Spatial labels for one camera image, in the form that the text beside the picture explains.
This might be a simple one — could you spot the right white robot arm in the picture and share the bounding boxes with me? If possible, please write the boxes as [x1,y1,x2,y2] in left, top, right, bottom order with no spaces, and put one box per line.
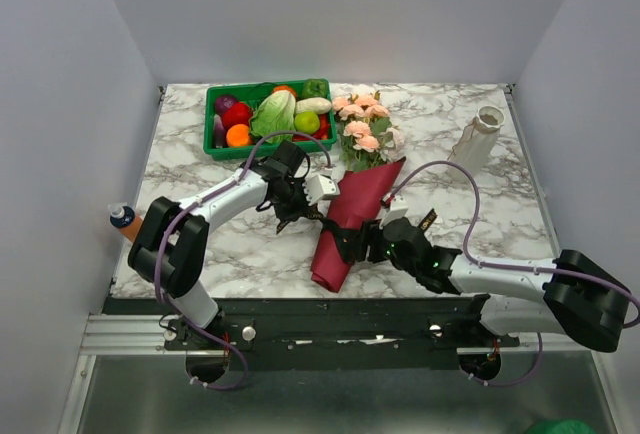
[334,217,631,353]

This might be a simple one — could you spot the purple onion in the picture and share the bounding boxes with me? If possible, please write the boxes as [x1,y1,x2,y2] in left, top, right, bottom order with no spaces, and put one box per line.
[213,94,239,116]

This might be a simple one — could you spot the purple eggplant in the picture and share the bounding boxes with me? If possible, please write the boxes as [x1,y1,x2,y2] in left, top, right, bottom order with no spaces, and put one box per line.
[213,114,227,149]

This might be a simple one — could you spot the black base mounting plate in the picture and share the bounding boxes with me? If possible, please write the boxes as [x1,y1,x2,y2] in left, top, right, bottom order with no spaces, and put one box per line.
[102,293,539,373]

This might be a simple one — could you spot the aluminium frame rail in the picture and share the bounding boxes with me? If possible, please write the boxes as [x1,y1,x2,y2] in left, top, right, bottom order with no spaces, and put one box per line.
[58,315,228,433]

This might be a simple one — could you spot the white radish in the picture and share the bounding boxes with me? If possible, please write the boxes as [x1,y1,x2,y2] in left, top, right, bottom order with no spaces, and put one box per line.
[295,97,333,115]

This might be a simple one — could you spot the green cabbage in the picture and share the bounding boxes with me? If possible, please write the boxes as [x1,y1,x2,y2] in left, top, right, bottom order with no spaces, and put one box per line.
[250,91,296,144]

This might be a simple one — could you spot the small orange at basket back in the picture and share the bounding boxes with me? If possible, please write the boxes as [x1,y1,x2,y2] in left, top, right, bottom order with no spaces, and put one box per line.
[272,85,297,99]

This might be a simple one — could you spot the green apple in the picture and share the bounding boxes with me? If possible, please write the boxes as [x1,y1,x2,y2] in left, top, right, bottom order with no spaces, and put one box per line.
[294,111,321,135]

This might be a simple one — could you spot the green bell pepper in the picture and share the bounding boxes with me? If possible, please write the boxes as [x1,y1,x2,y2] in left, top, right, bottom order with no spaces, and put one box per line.
[300,78,329,99]

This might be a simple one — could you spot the red bell pepper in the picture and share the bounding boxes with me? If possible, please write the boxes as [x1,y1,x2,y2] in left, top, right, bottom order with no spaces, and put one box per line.
[221,102,253,130]

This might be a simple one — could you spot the green object at bottom edge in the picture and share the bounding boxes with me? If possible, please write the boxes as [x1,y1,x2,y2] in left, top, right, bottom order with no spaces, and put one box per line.
[525,419,596,434]

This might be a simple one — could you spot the red paper bouquet wrap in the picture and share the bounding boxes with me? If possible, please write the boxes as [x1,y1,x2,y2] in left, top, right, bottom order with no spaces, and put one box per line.
[311,157,406,293]

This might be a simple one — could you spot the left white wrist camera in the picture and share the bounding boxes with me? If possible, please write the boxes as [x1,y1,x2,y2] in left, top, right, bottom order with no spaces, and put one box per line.
[303,168,340,205]

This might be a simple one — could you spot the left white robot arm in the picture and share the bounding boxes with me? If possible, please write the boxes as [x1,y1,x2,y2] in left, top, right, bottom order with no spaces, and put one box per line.
[127,141,317,349]

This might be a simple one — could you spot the red chili pepper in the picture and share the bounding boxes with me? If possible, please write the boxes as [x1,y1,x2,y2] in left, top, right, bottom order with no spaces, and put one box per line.
[311,115,330,140]

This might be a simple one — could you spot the pink artificial flowers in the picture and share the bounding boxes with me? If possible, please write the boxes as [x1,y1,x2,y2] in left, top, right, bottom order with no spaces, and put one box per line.
[332,90,404,172]

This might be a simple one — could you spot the black ribbon with gold text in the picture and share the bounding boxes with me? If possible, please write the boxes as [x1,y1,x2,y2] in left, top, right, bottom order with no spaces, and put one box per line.
[276,207,438,264]

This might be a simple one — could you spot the white ribbed ceramic vase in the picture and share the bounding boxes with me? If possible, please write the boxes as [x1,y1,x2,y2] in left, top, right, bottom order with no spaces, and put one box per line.
[448,106,505,177]

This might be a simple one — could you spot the orange fruit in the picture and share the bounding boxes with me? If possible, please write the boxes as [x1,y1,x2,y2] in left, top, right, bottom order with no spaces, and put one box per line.
[226,124,253,148]

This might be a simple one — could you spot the orange bottle with blue cap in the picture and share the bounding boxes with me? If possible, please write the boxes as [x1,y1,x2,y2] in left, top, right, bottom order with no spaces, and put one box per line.
[108,203,143,243]

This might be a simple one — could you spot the green plastic basket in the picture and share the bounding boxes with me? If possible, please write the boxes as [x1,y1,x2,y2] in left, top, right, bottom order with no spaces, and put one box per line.
[203,80,337,161]

